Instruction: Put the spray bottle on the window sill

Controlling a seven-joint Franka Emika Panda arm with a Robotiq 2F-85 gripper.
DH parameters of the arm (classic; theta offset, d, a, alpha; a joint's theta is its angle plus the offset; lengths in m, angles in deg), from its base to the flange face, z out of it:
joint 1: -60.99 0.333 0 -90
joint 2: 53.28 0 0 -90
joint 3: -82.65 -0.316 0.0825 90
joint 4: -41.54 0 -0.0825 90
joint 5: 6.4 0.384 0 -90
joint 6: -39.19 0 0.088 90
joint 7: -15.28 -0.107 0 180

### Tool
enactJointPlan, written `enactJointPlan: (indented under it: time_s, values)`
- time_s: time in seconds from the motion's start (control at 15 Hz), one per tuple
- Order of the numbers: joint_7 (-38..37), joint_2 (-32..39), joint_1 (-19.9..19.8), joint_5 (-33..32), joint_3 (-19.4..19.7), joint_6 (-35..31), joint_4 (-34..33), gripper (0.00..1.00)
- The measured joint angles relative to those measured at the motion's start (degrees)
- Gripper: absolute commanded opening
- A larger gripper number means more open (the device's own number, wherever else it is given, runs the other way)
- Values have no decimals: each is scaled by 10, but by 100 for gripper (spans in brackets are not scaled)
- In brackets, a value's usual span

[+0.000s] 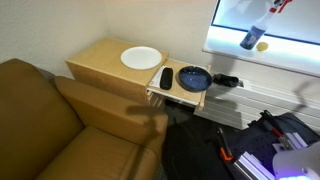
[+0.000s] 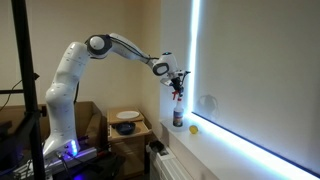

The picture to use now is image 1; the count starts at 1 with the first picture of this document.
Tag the white paper sheet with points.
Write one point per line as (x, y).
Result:
(155, 80)

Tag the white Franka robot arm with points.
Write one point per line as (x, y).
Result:
(296, 160)

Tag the white round plate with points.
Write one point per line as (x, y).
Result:
(141, 57)

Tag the white ribbed radiator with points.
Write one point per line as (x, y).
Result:
(253, 103)

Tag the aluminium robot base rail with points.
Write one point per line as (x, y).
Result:
(253, 166)

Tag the brown leather armchair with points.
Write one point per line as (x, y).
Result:
(66, 133)

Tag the light wooden side table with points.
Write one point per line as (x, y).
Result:
(103, 66)

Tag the dark blue bowl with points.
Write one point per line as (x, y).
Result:
(195, 79)

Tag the spray bottle with red trigger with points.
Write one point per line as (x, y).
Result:
(253, 35)

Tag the small yellow ball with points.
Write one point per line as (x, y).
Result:
(262, 46)

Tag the black remote control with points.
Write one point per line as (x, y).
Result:
(166, 78)

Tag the black crumpled cloth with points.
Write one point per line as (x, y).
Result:
(226, 80)

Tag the white window sill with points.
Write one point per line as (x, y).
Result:
(293, 56)

